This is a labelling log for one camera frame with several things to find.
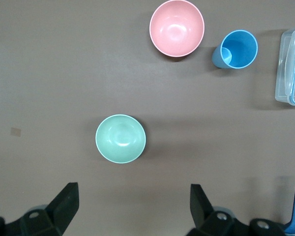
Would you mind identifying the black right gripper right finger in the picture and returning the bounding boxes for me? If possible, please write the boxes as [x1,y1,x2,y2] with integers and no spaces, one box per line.
[188,183,288,236]

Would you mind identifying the green bowl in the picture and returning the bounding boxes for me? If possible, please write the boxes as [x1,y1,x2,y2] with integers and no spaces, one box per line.
[95,114,147,164]

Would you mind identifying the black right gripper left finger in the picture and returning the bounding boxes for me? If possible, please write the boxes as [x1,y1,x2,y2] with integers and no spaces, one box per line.
[0,182,79,236]

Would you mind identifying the clear container with blue-rimmed lid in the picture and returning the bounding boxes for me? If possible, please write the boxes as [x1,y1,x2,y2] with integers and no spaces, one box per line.
[274,20,295,109]

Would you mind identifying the pink bowl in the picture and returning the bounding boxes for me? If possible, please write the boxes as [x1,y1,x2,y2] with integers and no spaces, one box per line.
[149,0,206,58]

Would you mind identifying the blue plastic cup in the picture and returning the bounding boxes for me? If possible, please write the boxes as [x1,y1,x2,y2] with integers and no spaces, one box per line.
[211,29,259,69]

